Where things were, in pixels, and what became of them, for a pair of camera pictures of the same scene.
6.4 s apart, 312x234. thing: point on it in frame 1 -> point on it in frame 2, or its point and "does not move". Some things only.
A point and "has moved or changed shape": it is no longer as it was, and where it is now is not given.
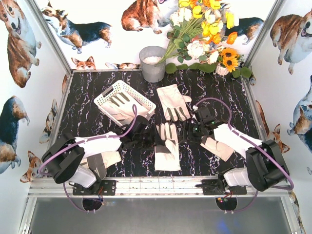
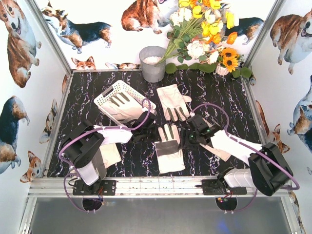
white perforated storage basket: (117, 101) does not move
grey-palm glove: (167, 157) has moved or changed shape
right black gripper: (186, 133) -> (195, 122)
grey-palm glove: (120, 107) does not move
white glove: (174, 103) does not move
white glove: (110, 158) does not move
